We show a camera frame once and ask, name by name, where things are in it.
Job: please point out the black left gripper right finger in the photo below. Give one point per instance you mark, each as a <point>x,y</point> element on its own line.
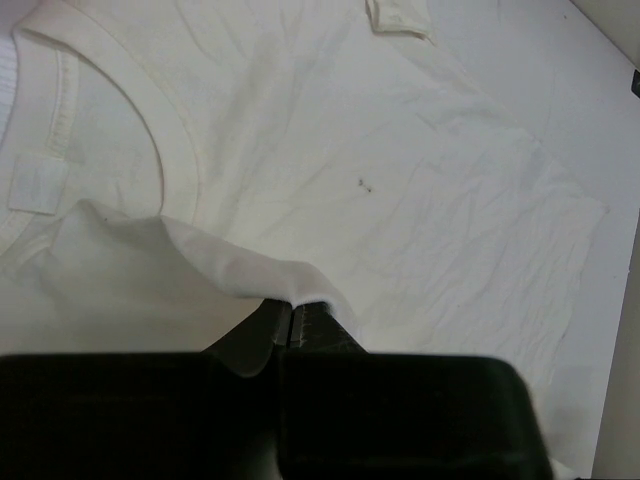
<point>345,413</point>

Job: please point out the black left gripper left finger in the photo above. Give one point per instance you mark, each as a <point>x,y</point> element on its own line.
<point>241,439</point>

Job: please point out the white t shirt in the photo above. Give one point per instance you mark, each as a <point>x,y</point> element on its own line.
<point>169,165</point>

